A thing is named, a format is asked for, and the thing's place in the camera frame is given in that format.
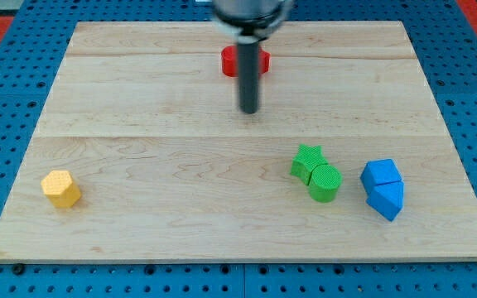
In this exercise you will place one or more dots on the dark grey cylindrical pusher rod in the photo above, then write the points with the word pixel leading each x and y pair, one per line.
pixel 248 77

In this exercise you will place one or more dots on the red star block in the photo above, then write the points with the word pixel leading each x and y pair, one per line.
pixel 264 58

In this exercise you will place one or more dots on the red circle block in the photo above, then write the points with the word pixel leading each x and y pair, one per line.
pixel 229 61

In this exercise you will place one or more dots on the green star block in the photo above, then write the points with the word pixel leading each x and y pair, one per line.
pixel 305 161

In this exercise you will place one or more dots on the green circle block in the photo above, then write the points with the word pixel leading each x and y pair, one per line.
pixel 324 183

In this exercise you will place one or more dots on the light wooden board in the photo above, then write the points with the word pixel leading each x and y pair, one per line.
pixel 170 170

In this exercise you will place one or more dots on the blue cube block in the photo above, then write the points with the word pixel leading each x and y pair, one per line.
pixel 379 172

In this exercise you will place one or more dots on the blue pentagon block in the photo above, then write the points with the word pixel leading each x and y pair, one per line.
pixel 387 199

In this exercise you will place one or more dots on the yellow hexagon block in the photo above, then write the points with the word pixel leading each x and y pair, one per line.
pixel 60 189

